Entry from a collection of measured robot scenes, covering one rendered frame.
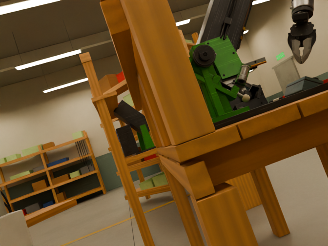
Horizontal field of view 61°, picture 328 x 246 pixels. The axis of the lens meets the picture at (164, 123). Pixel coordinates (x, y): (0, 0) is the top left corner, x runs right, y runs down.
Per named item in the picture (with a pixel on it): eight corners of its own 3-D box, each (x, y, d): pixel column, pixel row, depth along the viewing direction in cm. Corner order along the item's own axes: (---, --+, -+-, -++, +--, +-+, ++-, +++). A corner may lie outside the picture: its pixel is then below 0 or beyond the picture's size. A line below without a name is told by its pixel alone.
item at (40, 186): (106, 194, 895) (84, 129, 911) (2, 233, 837) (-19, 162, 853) (106, 192, 949) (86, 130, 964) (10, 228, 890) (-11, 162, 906)
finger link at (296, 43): (301, 69, 100) (302, 46, 102) (301, 61, 95) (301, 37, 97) (292, 70, 101) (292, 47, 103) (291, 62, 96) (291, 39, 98)
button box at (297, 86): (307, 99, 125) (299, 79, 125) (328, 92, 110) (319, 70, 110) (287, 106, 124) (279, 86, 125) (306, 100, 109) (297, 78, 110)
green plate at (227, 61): (242, 79, 130) (223, 44, 136) (246, 70, 122) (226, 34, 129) (219, 87, 129) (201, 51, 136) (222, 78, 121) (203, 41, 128)
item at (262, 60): (254, 71, 153) (252, 66, 154) (267, 62, 137) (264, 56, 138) (189, 93, 150) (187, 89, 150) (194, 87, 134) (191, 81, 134)
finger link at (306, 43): (311, 68, 98) (311, 45, 101) (311, 60, 93) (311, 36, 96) (301, 69, 100) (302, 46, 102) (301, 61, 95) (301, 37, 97)
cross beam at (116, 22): (142, 107, 197) (138, 95, 198) (130, 29, 68) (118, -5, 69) (135, 110, 197) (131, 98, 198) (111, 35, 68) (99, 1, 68)
